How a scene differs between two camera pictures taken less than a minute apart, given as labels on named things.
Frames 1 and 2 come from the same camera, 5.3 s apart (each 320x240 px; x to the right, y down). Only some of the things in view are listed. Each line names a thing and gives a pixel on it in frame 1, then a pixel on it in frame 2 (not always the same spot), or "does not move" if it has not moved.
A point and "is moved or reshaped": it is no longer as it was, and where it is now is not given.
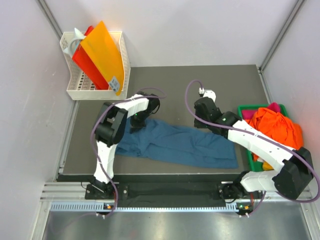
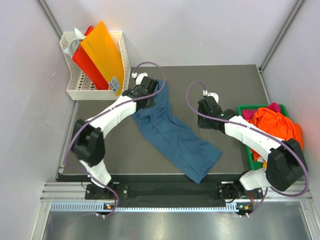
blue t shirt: (162, 142) is moved or reshaped
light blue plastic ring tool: (74, 42) does not move
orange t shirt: (276, 126) does not move
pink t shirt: (248, 114) does not move
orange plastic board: (100, 45) does not move
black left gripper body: (137, 120) to (151, 102)
